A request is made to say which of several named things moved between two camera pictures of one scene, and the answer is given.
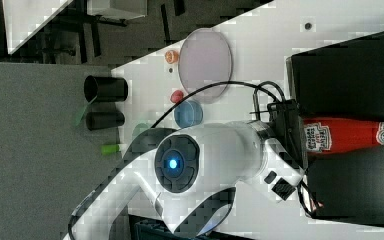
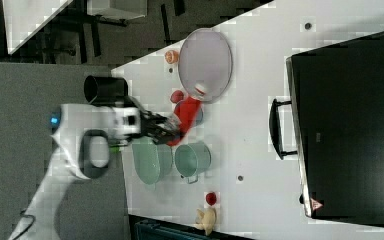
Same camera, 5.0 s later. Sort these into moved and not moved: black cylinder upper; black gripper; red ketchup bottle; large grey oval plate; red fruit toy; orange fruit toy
Moved: red ketchup bottle; black gripper
Not moved: red fruit toy; large grey oval plate; black cylinder upper; orange fruit toy
